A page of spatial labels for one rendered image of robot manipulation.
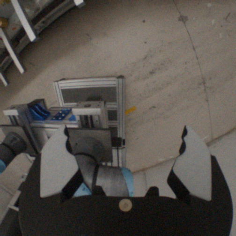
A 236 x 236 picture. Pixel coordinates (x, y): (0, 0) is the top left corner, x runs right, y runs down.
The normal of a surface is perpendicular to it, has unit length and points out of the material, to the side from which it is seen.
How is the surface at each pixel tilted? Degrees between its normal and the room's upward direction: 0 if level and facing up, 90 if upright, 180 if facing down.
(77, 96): 0
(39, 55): 0
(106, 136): 0
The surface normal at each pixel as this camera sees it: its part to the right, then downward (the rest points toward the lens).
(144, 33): -0.04, 0.49
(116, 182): 0.08, -0.61
